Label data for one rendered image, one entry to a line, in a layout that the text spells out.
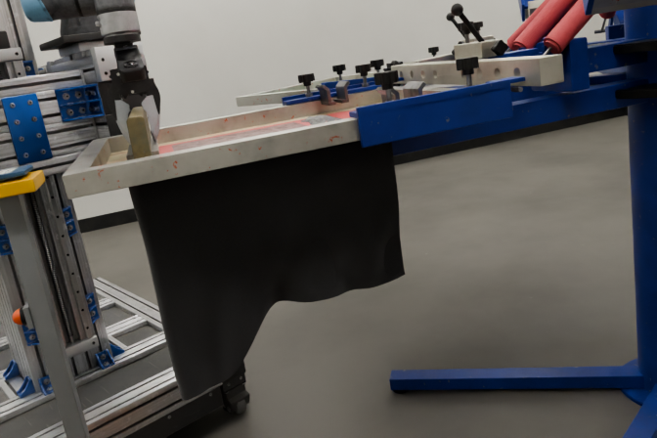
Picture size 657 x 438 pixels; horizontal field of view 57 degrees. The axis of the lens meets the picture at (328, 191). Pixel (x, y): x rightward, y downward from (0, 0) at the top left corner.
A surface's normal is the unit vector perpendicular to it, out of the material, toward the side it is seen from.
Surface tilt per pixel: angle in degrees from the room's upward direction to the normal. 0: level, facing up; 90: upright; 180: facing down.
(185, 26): 90
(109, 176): 90
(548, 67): 90
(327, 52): 90
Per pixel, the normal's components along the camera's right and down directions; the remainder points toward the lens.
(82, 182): 0.29, 0.18
